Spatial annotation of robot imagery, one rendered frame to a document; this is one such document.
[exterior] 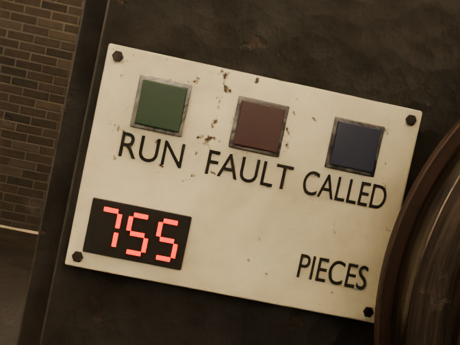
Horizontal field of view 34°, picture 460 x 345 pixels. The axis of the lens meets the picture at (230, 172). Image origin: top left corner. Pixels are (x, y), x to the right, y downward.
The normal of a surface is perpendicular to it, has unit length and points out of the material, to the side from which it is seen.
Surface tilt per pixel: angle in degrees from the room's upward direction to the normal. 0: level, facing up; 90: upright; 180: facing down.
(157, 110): 90
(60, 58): 90
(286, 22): 90
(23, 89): 90
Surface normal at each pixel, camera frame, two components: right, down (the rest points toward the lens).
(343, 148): 0.08, 0.07
